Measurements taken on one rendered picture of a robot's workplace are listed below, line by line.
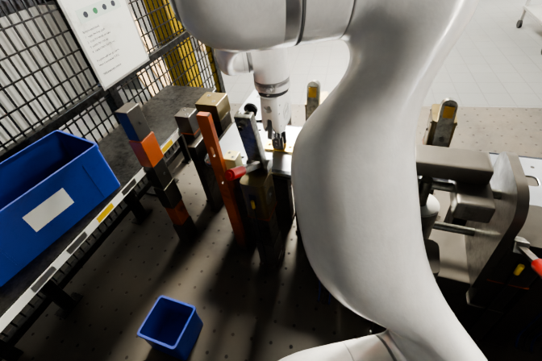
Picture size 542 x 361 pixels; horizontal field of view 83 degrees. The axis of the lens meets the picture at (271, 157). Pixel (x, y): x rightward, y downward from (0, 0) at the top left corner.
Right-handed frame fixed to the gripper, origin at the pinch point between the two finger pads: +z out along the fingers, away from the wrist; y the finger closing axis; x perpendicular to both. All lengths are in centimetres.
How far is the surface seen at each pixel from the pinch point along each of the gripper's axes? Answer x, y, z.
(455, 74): -86, 261, 103
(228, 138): 16.8, 1.4, 3.0
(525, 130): -80, 65, 33
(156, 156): 28.4, -15.8, -2.0
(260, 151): -1.8, -15.7, -8.7
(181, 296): 21, -35, 33
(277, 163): -1.2, -6.2, 3.0
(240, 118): 0.2, -17.4, -18.2
